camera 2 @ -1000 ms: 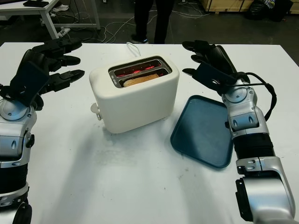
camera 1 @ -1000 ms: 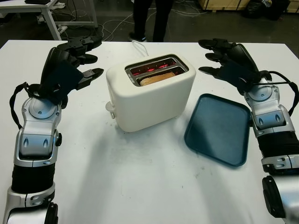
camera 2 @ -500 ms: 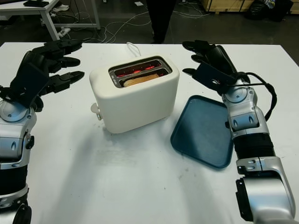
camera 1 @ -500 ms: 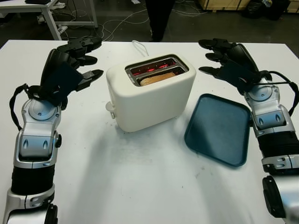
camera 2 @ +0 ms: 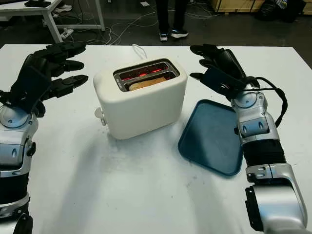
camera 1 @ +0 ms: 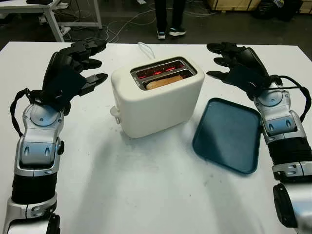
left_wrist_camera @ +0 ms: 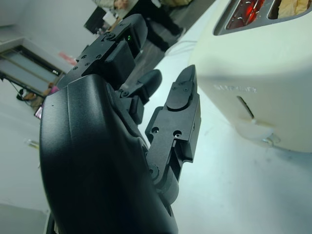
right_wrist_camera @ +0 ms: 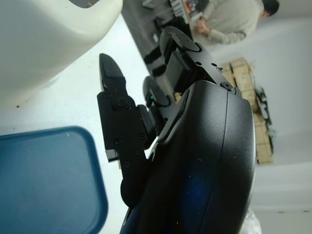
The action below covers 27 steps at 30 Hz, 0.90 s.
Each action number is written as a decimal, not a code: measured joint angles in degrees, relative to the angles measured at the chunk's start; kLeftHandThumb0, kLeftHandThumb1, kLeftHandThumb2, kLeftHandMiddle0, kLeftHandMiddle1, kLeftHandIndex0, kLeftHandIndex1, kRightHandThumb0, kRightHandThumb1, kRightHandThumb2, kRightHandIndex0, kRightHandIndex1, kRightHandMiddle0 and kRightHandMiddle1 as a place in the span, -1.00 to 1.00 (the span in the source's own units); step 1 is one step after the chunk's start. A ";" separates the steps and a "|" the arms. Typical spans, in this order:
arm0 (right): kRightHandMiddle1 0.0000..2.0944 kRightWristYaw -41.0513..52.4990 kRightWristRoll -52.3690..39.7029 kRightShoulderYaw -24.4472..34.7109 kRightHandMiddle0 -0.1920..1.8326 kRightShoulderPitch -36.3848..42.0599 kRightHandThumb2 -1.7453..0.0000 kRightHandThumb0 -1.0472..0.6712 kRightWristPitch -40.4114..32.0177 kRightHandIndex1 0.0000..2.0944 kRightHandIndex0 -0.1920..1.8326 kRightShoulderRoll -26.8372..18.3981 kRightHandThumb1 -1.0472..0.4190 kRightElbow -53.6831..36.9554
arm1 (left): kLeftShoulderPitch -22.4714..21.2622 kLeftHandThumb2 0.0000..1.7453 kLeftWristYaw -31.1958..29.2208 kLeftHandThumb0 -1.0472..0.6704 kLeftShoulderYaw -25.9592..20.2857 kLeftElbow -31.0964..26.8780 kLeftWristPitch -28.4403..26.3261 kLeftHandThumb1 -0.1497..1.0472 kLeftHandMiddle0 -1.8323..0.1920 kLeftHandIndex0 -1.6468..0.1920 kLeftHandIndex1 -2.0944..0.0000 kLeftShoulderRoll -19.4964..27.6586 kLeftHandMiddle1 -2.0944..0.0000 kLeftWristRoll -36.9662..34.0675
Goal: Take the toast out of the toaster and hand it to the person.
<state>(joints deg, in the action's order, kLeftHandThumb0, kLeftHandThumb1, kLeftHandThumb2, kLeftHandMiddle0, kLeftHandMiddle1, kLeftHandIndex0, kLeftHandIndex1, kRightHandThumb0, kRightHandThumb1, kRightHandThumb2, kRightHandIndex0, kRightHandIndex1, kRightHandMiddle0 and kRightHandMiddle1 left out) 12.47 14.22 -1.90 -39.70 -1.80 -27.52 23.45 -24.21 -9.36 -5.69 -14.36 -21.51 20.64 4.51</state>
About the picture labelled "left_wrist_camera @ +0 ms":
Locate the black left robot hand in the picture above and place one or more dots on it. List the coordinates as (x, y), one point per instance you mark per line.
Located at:
(92, 151)

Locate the toast slice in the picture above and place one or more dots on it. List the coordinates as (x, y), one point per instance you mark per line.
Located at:
(295, 8)

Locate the person in black trousers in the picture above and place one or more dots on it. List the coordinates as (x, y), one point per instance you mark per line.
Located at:
(168, 34)

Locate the cream white toaster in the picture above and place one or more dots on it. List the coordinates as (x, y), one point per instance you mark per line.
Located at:
(256, 61)

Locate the grey framed glass panel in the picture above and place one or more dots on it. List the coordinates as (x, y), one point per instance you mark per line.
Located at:
(24, 65)

